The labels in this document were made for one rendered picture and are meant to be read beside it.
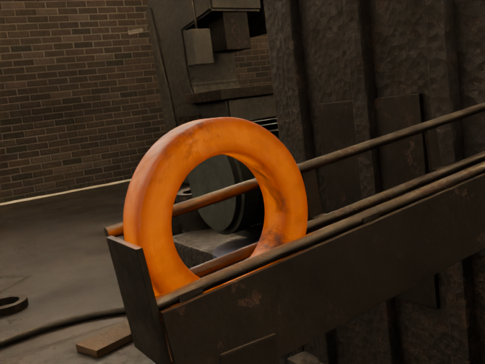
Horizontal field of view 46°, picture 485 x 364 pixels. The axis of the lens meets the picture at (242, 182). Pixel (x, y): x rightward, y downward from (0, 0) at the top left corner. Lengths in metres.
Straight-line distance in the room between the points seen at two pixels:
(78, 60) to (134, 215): 6.39
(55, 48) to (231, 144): 6.32
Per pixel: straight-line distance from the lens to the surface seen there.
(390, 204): 0.61
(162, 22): 5.77
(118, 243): 0.50
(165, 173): 0.48
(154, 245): 0.48
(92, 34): 6.95
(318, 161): 0.65
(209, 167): 2.00
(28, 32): 6.77
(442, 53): 1.06
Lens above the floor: 0.76
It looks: 8 degrees down
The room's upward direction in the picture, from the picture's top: 7 degrees counter-clockwise
